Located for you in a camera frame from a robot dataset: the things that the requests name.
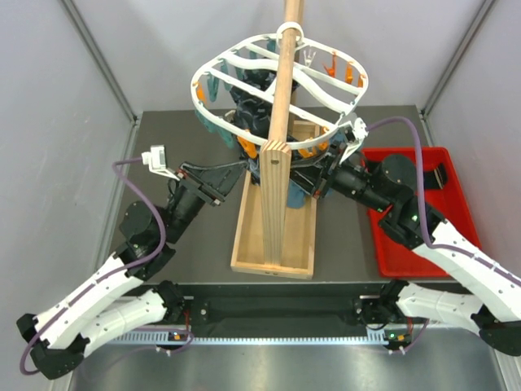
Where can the white round clip hanger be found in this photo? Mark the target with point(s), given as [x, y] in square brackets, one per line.
[334, 78]

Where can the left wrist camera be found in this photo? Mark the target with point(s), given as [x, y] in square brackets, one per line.
[155, 160]

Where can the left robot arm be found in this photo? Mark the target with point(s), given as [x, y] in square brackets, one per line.
[61, 338]

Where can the wooden hanger stand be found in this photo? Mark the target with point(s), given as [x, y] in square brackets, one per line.
[266, 242]

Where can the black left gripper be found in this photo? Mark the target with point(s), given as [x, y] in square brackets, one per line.
[214, 183]

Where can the black sock in tray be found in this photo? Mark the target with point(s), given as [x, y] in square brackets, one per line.
[436, 178]

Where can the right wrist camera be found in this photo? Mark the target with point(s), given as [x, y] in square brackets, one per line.
[354, 135]

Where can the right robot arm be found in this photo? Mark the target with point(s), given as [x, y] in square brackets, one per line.
[394, 187]

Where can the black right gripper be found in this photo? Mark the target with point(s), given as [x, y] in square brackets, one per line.
[308, 173]

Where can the black patterned sock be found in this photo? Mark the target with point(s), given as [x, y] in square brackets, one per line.
[252, 113]

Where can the blue ribbed sock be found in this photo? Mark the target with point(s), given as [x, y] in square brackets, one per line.
[296, 196]

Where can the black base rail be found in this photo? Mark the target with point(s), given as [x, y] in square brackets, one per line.
[270, 310]

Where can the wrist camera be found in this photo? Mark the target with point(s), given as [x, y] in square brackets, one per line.
[155, 160]
[354, 135]

